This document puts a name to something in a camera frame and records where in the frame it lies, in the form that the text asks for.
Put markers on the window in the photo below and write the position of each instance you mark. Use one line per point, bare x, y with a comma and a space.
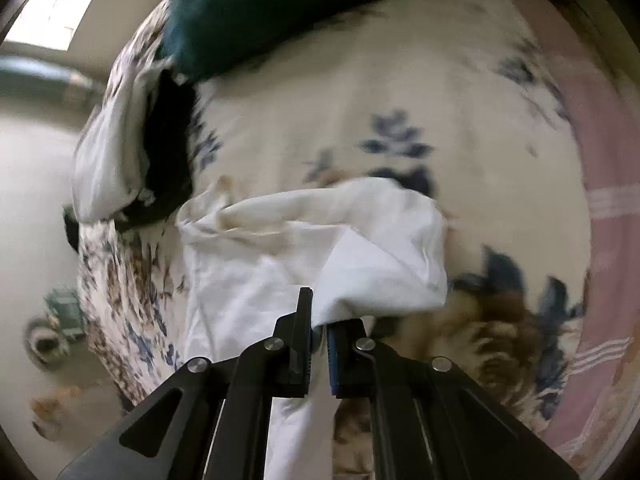
60, 5

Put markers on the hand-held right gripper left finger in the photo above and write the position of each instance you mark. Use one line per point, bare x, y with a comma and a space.
299, 360

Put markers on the dark teal cloth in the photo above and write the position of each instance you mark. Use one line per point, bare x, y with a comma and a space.
280, 10

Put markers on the pink striped bed sheet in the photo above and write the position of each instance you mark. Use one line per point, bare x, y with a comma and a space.
607, 240

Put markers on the white folded cloth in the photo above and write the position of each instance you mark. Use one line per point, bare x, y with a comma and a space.
107, 160

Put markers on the black cloth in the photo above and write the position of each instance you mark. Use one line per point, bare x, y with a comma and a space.
167, 150

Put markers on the white small garment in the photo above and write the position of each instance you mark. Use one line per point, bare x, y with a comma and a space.
300, 255

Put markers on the grey slipper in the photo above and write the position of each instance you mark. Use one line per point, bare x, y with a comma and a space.
46, 342

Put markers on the floral bed blanket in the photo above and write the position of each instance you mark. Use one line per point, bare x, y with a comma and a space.
400, 135

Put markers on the teal small stool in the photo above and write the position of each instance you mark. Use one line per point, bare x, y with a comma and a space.
67, 307

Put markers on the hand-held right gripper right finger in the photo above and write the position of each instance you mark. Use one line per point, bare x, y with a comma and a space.
334, 360

